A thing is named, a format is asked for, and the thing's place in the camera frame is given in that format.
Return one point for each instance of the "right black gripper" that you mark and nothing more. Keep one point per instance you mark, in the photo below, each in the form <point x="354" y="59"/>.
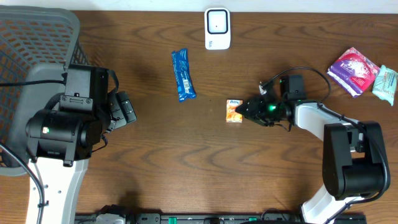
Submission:
<point x="255" y="109"/>

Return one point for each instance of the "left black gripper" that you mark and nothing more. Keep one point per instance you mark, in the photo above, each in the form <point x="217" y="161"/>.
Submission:
<point x="122" y="107"/>

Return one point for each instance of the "small orange box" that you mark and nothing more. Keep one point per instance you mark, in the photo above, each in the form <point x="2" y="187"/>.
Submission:
<point x="231" y="115"/>

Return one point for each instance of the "blue Oreo cookie pack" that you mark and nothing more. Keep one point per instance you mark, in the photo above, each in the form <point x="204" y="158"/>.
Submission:
<point x="183" y="79"/>

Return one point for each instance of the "pink purple liners pack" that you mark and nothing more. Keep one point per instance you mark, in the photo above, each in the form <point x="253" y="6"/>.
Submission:
<point x="353" y="72"/>

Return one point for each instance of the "green tissue wipes pack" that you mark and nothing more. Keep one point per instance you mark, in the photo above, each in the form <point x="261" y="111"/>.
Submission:
<point x="385" y="84"/>

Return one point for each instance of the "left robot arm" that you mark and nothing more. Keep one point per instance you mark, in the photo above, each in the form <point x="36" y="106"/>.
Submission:
<point x="61" y="138"/>

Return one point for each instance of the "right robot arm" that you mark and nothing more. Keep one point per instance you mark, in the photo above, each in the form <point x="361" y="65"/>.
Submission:
<point x="354" y="167"/>

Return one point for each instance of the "white barcode scanner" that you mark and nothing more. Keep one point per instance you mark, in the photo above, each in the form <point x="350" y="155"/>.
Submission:
<point x="217" y="28"/>

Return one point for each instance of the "grey plastic mesh basket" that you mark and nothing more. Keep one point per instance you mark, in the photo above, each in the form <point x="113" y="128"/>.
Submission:
<point x="35" y="35"/>

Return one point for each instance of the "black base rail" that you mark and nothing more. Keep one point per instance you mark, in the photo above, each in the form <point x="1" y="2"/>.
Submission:
<point x="155" y="218"/>

